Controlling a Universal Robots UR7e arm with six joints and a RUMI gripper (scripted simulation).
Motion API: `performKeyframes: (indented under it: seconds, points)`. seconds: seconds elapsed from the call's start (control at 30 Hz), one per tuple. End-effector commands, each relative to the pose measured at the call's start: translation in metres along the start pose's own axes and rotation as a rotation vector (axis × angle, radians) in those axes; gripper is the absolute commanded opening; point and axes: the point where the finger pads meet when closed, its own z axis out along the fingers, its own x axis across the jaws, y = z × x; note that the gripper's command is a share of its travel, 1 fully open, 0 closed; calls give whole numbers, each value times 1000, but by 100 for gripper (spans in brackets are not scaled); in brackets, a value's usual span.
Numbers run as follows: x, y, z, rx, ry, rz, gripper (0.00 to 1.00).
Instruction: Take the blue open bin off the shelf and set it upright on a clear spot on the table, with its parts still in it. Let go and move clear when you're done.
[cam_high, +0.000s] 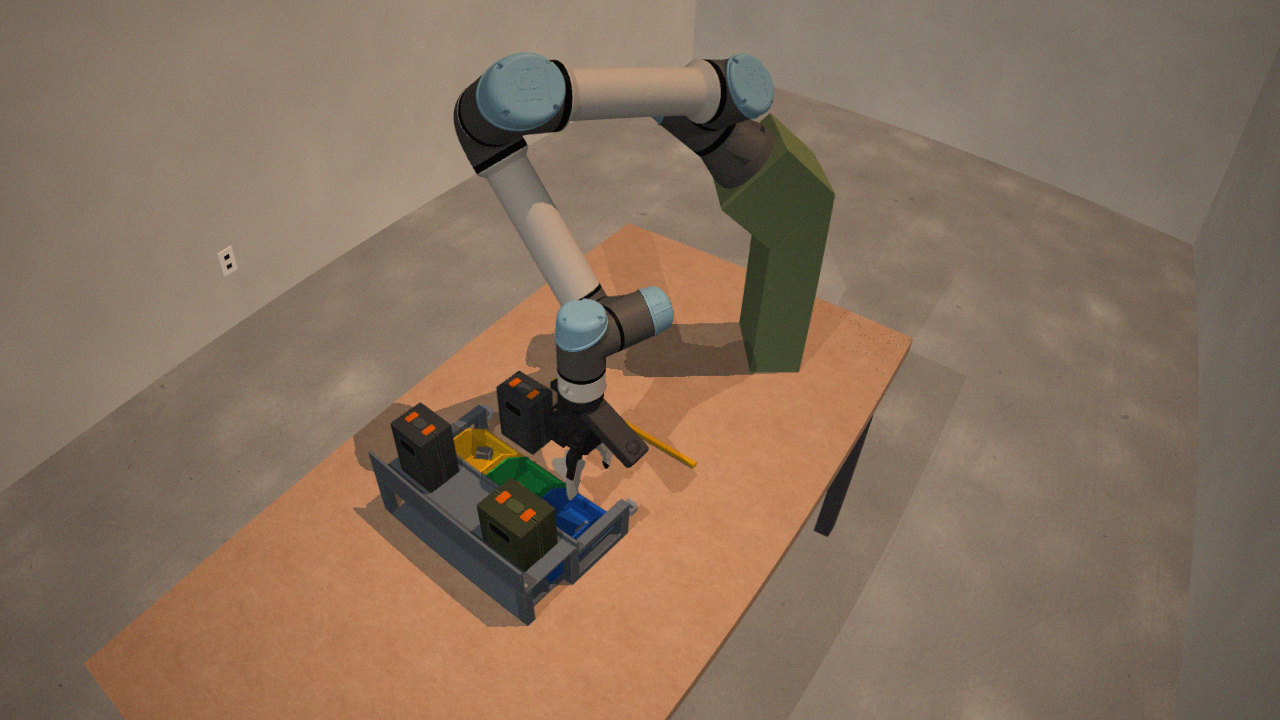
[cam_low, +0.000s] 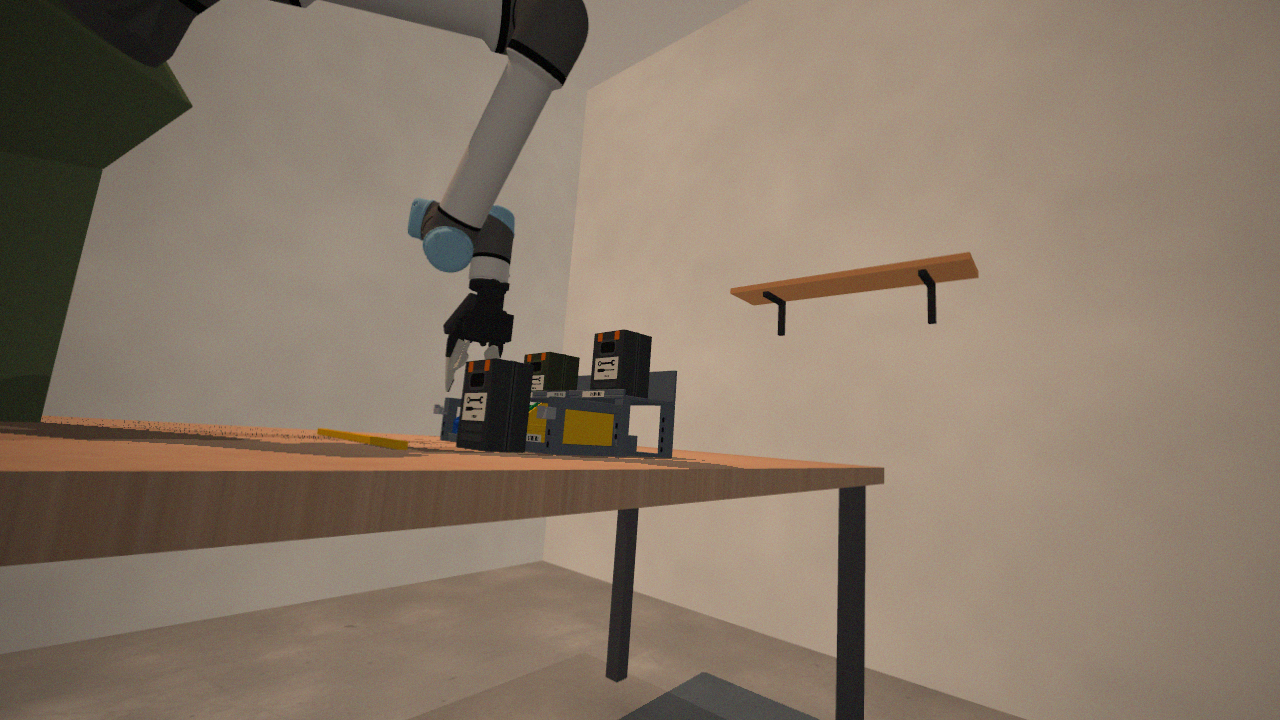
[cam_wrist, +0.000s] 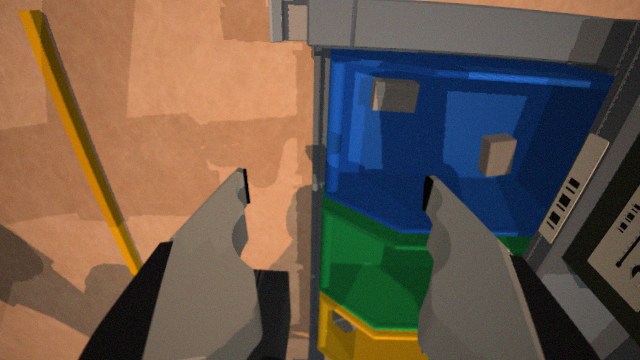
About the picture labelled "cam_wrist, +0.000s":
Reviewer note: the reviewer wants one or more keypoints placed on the tan block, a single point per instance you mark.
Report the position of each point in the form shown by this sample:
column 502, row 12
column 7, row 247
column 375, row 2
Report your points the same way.
column 496, row 154

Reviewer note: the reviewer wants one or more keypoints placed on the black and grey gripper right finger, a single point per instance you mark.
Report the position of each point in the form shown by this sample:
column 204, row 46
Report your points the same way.
column 485, row 303

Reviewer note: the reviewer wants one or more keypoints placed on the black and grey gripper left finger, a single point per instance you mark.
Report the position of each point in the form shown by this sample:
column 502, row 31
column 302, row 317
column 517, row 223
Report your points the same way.
column 194, row 298

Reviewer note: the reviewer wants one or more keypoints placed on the grey block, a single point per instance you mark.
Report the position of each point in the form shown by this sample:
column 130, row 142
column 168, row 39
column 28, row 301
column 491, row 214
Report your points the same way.
column 396, row 95
column 342, row 323

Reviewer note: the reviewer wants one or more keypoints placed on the grey metal shelf rack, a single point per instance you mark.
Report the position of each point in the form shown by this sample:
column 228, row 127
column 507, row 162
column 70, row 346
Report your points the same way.
column 500, row 32

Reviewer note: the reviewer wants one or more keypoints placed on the yellow bar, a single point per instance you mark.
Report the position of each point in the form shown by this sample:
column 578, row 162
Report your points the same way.
column 41, row 44

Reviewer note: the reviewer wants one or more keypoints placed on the green open bin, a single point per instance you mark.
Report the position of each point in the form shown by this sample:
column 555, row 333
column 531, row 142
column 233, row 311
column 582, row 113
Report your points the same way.
column 381, row 280

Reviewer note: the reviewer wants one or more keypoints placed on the blue bin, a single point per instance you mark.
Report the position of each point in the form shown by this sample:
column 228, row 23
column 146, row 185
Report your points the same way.
column 379, row 166

